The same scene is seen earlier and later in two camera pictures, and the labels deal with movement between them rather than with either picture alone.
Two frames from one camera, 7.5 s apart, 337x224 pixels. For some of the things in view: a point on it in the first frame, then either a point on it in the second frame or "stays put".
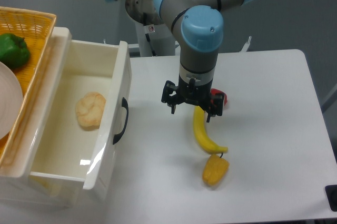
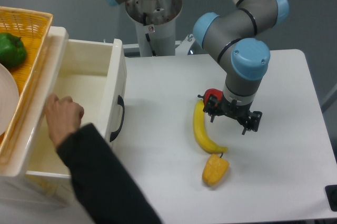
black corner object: x=331 y=193 stays put
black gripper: x=192 y=92 to x=240 y=112
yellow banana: x=200 y=132 stays put
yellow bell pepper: x=215 y=169 stays put
